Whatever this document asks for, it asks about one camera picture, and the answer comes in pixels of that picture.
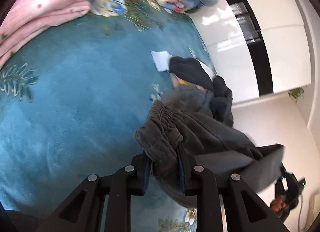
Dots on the pink folded blanket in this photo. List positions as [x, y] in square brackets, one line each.
[29, 18]

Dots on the person's right hand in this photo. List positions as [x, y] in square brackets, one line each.
[278, 204]

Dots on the green potted plant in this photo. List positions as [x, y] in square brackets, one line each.
[296, 94]

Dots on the white paper sheet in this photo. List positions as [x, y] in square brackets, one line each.
[161, 60]

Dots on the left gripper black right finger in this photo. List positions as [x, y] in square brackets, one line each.
[187, 179]

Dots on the teal floral bedspread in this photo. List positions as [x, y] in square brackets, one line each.
[73, 96]

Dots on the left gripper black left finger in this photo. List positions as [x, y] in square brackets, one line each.
[142, 169]

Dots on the dark grey sweatpants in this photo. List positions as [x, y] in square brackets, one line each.
[197, 114]

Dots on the white glossy wardrobe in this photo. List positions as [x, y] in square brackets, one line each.
[259, 47]

